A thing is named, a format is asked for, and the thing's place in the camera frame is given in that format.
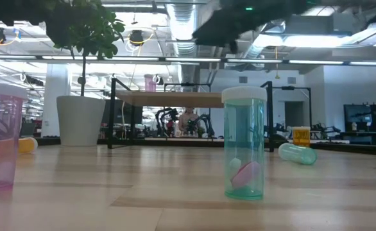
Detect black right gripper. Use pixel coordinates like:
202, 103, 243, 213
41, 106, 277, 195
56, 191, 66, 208
192, 12, 256, 54

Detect pink medicine bottle white cap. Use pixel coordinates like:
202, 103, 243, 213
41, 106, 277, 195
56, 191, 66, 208
144, 74, 157, 93
0, 81, 27, 193

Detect green bottle with pink pill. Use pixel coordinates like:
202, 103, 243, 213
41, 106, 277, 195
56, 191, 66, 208
221, 86, 268, 201

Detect orange medicine bottle white cap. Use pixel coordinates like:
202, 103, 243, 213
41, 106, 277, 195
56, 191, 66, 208
17, 137, 38, 155
292, 126, 311, 148

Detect green medicine bottle white cap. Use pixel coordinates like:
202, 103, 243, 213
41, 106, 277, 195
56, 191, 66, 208
278, 142, 318, 166

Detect wooden shelf black metal legs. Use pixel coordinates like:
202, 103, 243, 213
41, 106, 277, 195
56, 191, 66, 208
107, 78, 275, 153

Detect person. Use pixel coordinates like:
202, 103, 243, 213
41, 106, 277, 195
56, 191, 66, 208
178, 107, 202, 135

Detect green leafy plant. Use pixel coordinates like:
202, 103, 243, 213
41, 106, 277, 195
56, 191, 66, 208
45, 0, 126, 97

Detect grey door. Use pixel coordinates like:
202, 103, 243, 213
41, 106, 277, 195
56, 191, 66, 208
284, 101, 305, 128

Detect white pill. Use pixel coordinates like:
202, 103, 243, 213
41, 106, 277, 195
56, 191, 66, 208
228, 157, 243, 180

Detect pink oval pill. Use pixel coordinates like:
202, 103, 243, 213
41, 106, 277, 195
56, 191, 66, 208
231, 161, 262, 190

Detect silver round ceiling duct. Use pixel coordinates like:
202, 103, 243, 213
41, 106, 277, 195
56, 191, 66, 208
166, 2, 202, 93

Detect black metal frame stand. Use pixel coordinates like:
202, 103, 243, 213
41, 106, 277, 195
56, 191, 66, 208
163, 82, 212, 120
273, 85, 312, 129

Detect silver slanted ceiling duct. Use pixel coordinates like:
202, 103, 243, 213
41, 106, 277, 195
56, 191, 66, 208
242, 19, 291, 60

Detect black wall monitor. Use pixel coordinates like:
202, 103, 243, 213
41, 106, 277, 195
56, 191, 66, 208
343, 102, 376, 133

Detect black aluminium table frame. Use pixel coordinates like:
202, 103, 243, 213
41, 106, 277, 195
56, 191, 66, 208
33, 136, 376, 157

